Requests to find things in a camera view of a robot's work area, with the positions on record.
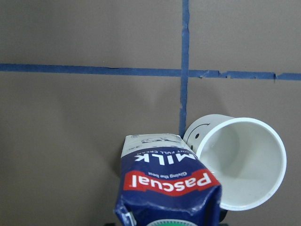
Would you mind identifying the blue Pascual milk carton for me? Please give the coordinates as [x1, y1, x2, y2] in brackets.
[114, 134, 222, 226]

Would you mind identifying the white smiley face mug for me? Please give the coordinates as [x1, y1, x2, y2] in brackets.
[183, 114, 286, 211]

